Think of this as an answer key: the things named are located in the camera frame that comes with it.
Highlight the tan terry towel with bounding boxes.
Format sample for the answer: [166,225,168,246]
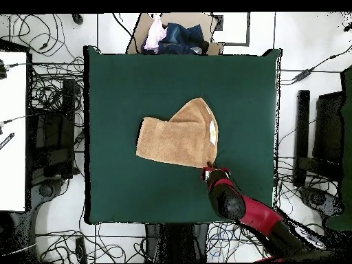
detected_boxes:
[135,97,219,169]

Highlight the dark green table cloth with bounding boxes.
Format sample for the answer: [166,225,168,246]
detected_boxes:
[82,45,283,225]

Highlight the black upright bar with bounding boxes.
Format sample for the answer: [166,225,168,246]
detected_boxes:
[293,89,311,188]

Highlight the black round base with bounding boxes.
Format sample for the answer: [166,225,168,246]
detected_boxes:
[298,186,344,219]

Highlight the black panel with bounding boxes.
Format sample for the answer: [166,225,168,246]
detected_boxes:
[311,90,345,166]

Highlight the blue denim jeans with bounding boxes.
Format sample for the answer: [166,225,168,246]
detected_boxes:
[140,22,210,55]

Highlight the black power strip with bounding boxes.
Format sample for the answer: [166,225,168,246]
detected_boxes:
[75,236,88,263]

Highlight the white pink garment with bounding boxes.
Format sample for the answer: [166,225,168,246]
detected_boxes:
[143,14,168,51]

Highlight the black equipment stand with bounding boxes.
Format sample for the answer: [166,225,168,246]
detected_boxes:
[27,78,77,181]

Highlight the brown cardboard box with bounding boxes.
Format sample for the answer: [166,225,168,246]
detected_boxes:
[126,12,226,55]

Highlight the white side table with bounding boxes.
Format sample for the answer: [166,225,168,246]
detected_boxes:
[0,50,28,212]

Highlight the black printed strip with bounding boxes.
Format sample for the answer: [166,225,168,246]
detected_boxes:
[0,132,15,151]

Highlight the black cable tangle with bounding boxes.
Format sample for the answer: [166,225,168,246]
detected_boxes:
[35,222,146,263]
[206,221,265,262]
[28,54,85,111]
[274,156,340,221]

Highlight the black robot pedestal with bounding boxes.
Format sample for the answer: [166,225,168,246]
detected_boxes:
[144,223,210,263]

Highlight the black cable adapter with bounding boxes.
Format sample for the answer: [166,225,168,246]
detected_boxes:
[291,68,313,82]

